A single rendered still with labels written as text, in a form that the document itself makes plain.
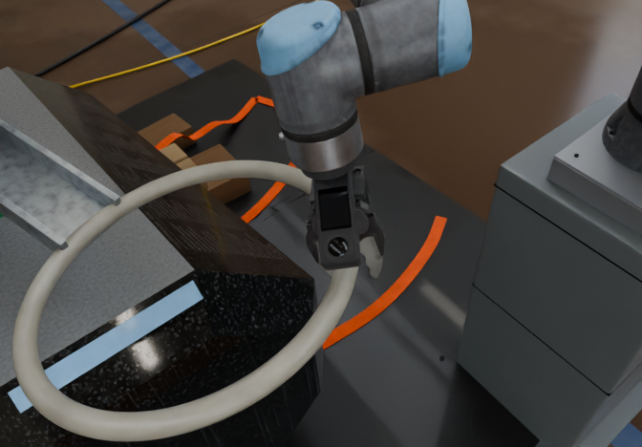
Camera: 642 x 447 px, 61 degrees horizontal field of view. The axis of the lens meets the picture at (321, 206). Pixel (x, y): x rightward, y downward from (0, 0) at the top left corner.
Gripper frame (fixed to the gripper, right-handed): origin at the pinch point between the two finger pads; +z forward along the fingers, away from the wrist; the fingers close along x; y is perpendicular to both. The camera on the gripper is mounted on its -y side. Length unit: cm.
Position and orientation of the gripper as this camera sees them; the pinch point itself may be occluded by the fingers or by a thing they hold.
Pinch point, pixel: (354, 277)
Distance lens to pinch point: 77.3
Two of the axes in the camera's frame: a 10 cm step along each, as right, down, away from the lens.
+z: 2.1, 7.5, 6.3
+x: -9.8, 1.2, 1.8
